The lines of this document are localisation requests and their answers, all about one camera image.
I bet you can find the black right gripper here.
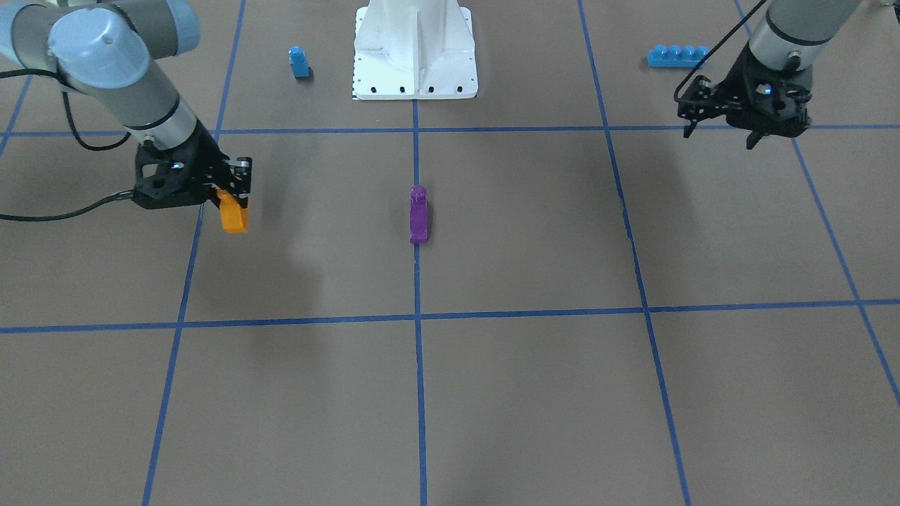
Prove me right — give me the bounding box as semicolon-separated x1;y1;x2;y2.
131;124;229;210

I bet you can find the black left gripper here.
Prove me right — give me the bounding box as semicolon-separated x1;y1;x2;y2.
724;53;813;150

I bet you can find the orange trapezoid block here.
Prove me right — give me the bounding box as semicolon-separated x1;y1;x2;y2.
216;189;250;234

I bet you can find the purple trapezoid block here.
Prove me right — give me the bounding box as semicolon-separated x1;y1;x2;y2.
409;185;430;245

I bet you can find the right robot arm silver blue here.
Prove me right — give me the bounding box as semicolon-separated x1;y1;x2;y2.
2;1;240;210

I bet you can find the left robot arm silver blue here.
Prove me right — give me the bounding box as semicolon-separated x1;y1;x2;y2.
720;1;860;150

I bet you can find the long blue four-stud block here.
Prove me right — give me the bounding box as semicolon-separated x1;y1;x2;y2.
646;44;710;68

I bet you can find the small blue block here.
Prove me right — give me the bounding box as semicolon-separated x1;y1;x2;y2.
288;46;311;78

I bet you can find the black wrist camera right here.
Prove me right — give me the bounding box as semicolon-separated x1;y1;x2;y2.
224;157;253;210

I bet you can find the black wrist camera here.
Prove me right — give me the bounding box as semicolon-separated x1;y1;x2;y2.
673;76;728;138
224;157;253;210

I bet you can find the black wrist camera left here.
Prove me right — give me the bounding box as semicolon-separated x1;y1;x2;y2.
673;76;728;138

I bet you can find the white camera pedestal column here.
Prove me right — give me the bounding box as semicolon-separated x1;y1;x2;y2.
352;1;479;100

